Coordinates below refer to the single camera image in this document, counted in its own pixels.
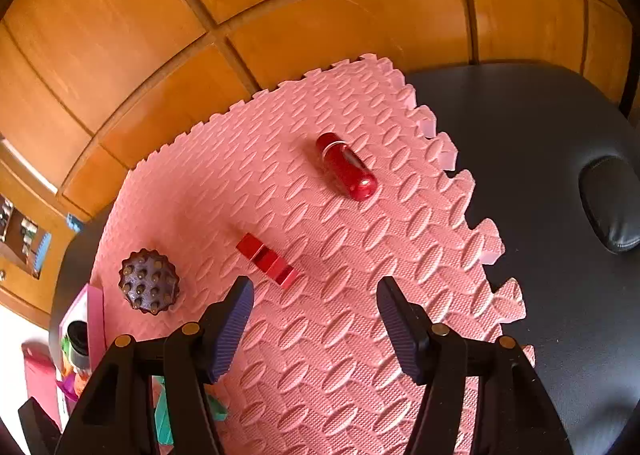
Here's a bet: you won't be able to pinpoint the teal plastic spool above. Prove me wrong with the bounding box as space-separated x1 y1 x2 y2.
152 377 229 447

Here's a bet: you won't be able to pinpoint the wooden cabinet with glass door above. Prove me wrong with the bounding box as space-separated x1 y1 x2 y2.
0 135 83 331

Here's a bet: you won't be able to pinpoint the pink foam mat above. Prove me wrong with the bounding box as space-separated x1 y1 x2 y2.
90 53 536 455

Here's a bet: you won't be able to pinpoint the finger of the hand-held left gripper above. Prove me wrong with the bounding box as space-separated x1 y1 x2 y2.
19 397 65 455

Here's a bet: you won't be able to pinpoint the black oval leather cushion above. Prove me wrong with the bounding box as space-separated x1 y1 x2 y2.
578 156 640 253

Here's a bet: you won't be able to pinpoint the red cloth panel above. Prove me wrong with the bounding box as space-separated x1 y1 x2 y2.
21 342 63 431

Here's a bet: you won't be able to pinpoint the blue foam mat piece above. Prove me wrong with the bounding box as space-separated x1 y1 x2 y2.
35 230 53 278

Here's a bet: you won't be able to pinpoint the red plastic block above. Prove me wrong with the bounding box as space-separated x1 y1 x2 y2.
236 233 301 291

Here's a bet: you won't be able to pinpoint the grey cylindrical vacuum filter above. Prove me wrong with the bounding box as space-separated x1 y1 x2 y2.
67 321 92 368

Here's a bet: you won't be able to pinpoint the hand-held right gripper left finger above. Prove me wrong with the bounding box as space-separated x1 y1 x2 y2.
54 276 256 455

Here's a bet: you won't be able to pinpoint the red metallic capsule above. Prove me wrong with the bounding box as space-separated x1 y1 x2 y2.
315 132 378 202

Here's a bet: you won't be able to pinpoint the small bottles on cabinet shelves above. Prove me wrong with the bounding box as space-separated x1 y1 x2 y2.
0 197 38 258

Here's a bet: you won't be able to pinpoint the brown spiky massage ball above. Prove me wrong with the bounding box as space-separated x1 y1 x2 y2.
118 248 182 314

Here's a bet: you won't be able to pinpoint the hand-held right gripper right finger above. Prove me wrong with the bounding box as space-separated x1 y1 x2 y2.
376 277 576 455

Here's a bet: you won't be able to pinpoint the pink-rimmed cardboard box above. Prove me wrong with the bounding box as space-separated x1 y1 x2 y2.
56 283 108 431

